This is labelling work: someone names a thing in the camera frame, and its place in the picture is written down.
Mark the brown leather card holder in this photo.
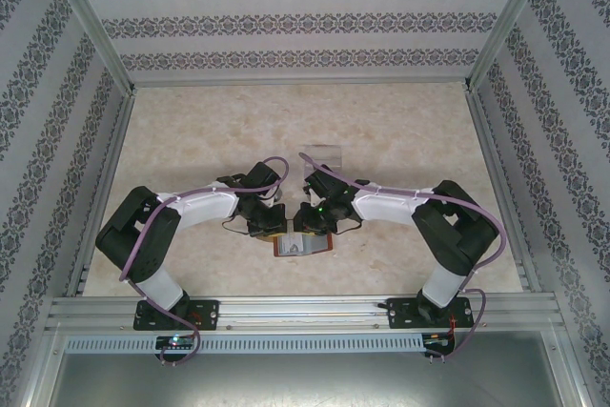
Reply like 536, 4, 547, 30
256, 233, 334, 259

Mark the clear acrylic card stand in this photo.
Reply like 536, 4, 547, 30
299, 143, 345, 174

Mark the circuit board green light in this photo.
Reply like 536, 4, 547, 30
155, 336, 197, 350

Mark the metal sheet panel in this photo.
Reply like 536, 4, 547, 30
45, 352, 590, 407

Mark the thin black left camera cable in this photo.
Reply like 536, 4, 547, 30
222, 218, 252, 237

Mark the thin black camera cable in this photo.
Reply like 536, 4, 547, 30
222, 218, 252, 237
333, 215, 363, 236

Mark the thin black right camera cable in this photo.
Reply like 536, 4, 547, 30
333, 215, 363, 236

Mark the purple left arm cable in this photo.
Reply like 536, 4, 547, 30
118, 156, 291, 365

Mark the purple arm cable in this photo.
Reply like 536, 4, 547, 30
297, 153, 506, 361
118, 156, 291, 365

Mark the aluminium mounting rail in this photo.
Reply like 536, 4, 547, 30
45, 295, 564, 333

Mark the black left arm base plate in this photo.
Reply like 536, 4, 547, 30
134, 299, 220, 332

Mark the slotted grey cable duct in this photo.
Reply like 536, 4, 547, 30
64, 333, 426, 354

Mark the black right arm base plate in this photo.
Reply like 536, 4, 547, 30
386, 296, 476, 331

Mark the aluminium side rail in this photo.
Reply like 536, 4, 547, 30
464, 85, 544, 295
65, 87, 139, 297

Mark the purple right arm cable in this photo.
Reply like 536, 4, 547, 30
297, 153, 506, 361

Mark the aluminium frame post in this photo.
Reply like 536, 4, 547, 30
542, 325, 595, 407
464, 0, 559, 93
37, 0, 137, 93
16, 323, 66, 407

